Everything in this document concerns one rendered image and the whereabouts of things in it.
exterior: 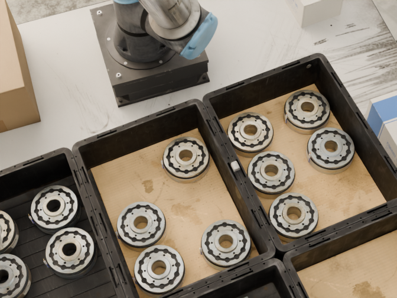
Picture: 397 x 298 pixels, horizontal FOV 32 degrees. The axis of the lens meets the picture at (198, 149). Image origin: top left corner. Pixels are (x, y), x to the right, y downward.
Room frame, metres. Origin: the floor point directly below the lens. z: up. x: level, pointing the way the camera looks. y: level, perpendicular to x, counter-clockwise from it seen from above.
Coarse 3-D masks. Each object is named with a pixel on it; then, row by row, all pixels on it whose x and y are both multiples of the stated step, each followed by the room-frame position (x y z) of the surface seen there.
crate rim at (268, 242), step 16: (160, 112) 0.80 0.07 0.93; (112, 128) 0.77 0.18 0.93; (128, 128) 0.77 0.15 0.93; (208, 128) 0.75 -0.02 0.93; (80, 144) 0.74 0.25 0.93; (80, 160) 0.70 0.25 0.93; (224, 160) 0.67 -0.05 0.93; (240, 192) 0.60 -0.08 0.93; (96, 208) 0.59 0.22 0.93; (256, 224) 0.52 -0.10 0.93; (112, 240) 0.52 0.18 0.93; (112, 256) 0.49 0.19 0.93; (256, 256) 0.46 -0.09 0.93; (272, 256) 0.46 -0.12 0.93; (224, 272) 0.43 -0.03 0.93; (128, 288) 0.42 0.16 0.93; (192, 288) 0.41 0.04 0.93
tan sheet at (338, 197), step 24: (288, 96) 0.88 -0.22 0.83; (336, 120) 0.80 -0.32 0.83; (288, 144) 0.75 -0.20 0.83; (312, 168) 0.69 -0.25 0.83; (360, 168) 0.68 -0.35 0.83; (288, 192) 0.63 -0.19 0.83; (312, 192) 0.63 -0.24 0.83; (336, 192) 0.62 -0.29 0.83; (360, 192) 0.62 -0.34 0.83; (288, 216) 0.58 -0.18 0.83; (336, 216) 0.57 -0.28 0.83
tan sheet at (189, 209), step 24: (96, 168) 0.74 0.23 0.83; (120, 168) 0.73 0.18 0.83; (144, 168) 0.72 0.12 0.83; (216, 168) 0.71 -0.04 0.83; (120, 192) 0.67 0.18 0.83; (144, 192) 0.66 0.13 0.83; (168, 192) 0.66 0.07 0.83; (192, 192) 0.65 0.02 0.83; (216, 192) 0.65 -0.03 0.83; (168, 216) 0.60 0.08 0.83; (192, 216) 0.60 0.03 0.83; (216, 216) 0.59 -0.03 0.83; (120, 240) 0.56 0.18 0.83; (168, 240) 0.55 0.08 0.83; (192, 240) 0.54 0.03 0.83; (192, 264) 0.49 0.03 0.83
